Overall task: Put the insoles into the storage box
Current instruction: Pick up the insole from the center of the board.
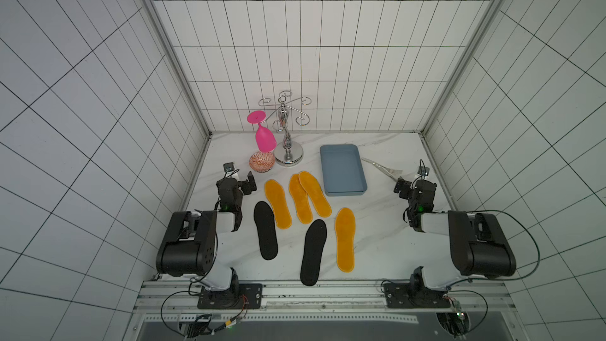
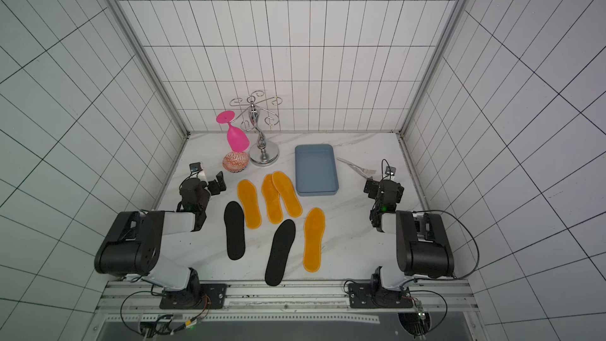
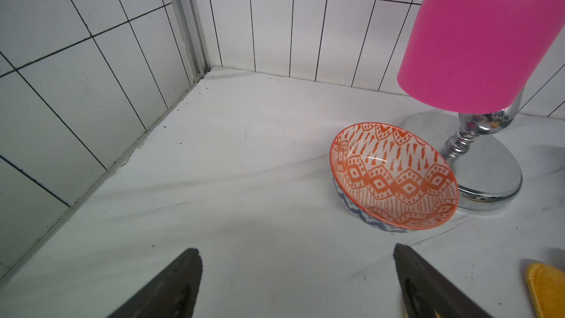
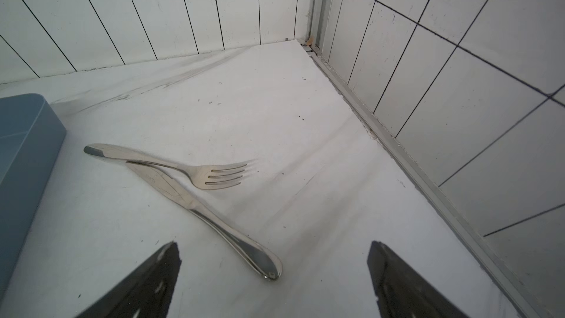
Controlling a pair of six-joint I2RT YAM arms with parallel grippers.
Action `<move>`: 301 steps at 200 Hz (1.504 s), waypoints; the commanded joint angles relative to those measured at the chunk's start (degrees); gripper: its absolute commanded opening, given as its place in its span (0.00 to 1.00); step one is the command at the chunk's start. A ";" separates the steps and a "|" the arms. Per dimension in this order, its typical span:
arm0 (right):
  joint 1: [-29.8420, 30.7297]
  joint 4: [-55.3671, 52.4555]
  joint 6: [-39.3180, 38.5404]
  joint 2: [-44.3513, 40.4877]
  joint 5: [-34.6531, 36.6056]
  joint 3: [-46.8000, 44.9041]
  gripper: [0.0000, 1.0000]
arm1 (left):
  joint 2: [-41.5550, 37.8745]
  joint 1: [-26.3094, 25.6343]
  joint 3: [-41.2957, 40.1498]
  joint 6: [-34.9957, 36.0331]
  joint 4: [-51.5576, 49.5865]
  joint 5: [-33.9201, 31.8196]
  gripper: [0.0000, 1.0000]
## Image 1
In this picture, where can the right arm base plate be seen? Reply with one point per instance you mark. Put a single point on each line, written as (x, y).
(403, 296)

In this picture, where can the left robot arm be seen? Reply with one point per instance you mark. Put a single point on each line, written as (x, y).
(191, 244)

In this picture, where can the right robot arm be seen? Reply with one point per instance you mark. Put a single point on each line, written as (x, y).
(478, 248)

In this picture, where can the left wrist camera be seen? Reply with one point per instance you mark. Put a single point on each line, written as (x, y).
(230, 171)

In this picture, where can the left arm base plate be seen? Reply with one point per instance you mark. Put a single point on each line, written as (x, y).
(246, 296)

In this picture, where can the black insole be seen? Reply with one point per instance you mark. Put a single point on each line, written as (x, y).
(266, 230)
(315, 240)

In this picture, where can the yellow insole overlapping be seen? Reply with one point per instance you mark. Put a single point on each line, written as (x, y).
(313, 189)

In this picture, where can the silver knife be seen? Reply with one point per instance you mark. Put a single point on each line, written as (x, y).
(393, 174)

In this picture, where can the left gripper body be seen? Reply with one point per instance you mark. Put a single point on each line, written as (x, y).
(239, 199)

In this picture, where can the black insole right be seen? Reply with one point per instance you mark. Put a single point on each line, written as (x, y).
(315, 240)

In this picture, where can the black insole left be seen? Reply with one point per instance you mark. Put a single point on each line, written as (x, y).
(266, 230)

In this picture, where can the yellow insole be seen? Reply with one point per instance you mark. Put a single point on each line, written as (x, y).
(301, 200)
(275, 194)
(345, 227)

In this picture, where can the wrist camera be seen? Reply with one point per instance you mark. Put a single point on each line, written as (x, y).
(423, 171)
(230, 171)

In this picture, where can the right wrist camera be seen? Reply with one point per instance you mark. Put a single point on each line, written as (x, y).
(423, 171)

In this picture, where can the pink plastic goblet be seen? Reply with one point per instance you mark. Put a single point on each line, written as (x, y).
(265, 139)

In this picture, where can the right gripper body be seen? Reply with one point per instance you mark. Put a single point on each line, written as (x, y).
(404, 189)

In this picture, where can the blue grey storage box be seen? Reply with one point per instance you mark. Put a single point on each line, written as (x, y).
(342, 172)

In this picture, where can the chrome glass holder stand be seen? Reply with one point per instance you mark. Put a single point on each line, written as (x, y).
(290, 152)

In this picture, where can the silver fork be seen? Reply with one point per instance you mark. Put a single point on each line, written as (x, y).
(369, 160)

